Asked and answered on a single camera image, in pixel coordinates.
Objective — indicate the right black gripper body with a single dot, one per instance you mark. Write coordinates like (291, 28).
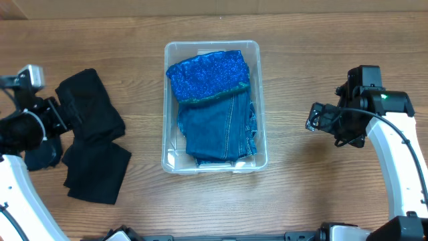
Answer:
(344, 124)

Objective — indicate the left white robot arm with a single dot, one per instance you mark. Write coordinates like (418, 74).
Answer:
(23, 214)

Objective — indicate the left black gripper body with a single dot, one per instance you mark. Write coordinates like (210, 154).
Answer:
(59, 116)

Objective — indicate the blue denim jeans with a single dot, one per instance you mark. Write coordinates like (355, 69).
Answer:
(221, 130)

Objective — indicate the square black cloth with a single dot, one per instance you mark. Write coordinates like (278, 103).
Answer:
(95, 172)

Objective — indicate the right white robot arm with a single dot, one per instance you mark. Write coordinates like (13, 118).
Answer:
(367, 110)

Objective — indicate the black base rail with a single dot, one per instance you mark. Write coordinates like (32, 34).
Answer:
(128, 234)

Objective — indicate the long black folded cloth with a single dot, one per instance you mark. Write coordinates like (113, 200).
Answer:
(92, 116)

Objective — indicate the sparkly blue cloth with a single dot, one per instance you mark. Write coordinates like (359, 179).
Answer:
(209, 76)

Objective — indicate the clear plastic storage bin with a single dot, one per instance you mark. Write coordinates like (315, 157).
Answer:
(174, 158)

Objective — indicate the small black folded cloth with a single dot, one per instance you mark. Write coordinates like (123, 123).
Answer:
(48, 154)

